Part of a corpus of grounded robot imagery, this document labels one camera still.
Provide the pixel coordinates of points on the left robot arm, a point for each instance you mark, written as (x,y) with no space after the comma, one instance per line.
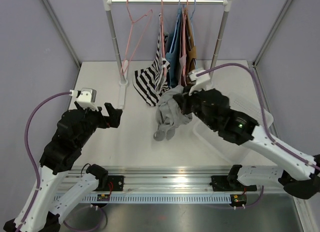
(41,212)

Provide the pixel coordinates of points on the pink tank top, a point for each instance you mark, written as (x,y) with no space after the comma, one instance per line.
(182,52)

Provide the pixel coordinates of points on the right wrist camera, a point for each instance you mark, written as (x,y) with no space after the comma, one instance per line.
(199,78)

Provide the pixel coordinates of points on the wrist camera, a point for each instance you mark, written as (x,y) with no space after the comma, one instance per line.
(199,78)
(85,98)

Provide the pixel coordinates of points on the aluminium rail base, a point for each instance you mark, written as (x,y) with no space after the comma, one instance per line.
(156,180)

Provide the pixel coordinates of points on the black white striped tank top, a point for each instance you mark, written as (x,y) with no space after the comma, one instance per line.
(150,82)

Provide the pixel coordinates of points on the grey tank top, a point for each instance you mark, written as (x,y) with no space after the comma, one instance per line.
(169,116)

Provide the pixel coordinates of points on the blue tank top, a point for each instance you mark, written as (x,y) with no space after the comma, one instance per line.
(172,53)

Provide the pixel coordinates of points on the light blue hanger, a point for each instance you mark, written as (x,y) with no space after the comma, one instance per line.
(180,10)

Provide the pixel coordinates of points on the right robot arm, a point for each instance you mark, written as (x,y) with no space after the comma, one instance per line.
(297,173)

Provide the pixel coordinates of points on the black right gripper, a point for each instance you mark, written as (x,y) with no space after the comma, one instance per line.
(184,99)

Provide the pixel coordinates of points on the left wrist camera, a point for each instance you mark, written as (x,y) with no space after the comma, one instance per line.
(85,98)

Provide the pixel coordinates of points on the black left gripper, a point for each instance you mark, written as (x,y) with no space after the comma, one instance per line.
(114,115)

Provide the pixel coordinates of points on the white cable duct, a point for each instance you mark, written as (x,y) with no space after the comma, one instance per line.
(120,198)

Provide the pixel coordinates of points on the brown tank top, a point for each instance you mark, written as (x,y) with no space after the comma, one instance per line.
(191,50)

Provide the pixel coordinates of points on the white plastic laundry basket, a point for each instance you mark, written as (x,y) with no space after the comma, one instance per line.
(227,141)

